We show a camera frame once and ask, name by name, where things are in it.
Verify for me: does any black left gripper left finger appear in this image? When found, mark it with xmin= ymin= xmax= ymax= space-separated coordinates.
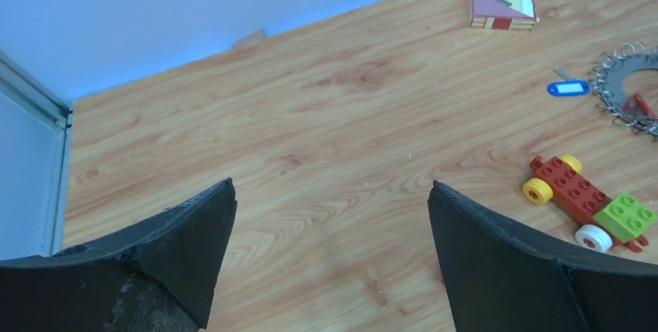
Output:
xmin=1 ymin=179 xmax=237 ymax=331

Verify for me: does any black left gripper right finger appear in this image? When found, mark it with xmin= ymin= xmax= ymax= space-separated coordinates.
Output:
xmin=428 ymin=182 xmax=657 ymax=331

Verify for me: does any blue key tag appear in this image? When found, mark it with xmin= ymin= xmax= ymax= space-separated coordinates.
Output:
xmin=547 ymin=67 xmax=590 ymax=97

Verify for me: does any red key tag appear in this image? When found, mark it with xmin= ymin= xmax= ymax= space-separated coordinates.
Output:
xmin=622 ymin=92 xmax=657 ymax=120

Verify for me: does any chain of metal keyrings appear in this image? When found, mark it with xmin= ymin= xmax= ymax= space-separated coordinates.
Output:
xmin=587 ymin=41 xmax=658 ymax=140

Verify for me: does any red toy brick car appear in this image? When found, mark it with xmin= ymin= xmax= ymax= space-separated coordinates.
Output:
xmin=521 ymin=154 xmax=657 ymax=253

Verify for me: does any red patterned card box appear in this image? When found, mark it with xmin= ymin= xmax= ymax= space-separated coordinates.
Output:
xmin=469 ymin=0 xmax=540 ymax=31

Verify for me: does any aluminium frame post left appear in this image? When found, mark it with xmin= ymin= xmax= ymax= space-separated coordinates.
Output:
xmin=1 ymin=54 xmax=72 ymax=260

